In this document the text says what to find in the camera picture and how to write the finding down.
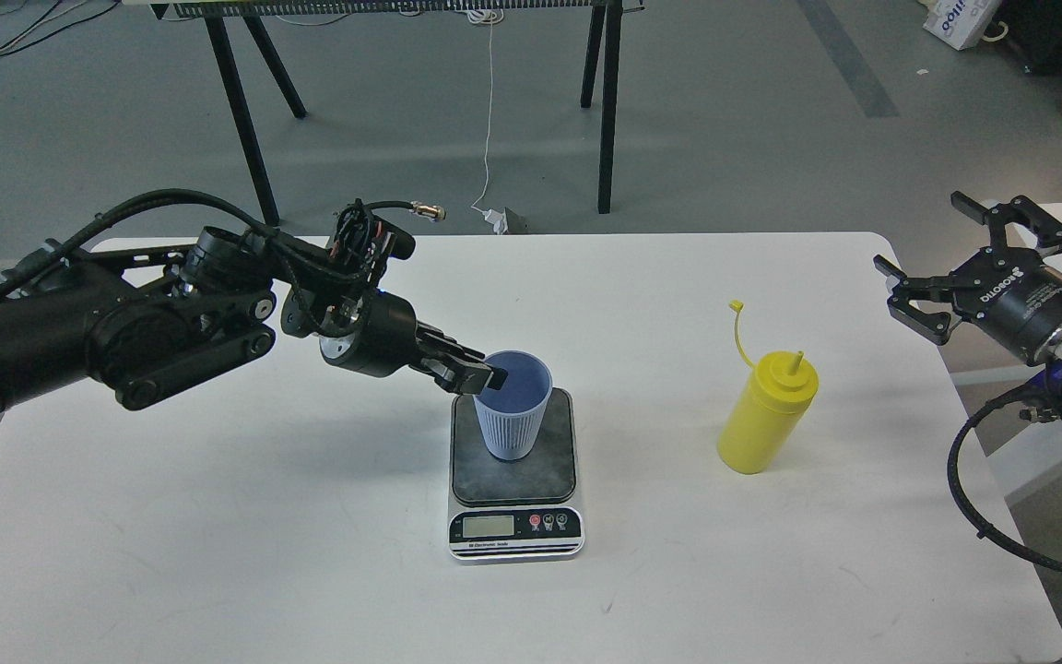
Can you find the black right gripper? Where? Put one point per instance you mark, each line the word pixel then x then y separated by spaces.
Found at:
pixel 1006 288

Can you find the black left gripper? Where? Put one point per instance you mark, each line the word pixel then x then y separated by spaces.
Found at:
pixel 387 336

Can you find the blue ribbed plastic cup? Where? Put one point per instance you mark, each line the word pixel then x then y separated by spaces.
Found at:
pixel 510 416

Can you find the yellow squeeze bottle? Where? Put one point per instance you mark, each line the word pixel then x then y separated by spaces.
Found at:
pixel 780 388

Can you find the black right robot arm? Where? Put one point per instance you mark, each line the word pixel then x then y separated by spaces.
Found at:
pixel 1040 399

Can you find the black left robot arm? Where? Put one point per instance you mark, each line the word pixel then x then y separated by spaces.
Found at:
pixel 154 322

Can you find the digital kitchen scale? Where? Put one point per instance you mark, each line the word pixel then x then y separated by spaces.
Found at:
pixel 515 511

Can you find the white printed bag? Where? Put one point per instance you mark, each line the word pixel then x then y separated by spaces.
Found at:
pixel 964 24

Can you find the black trestle table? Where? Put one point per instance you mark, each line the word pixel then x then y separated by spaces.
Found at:
pixel 414 84

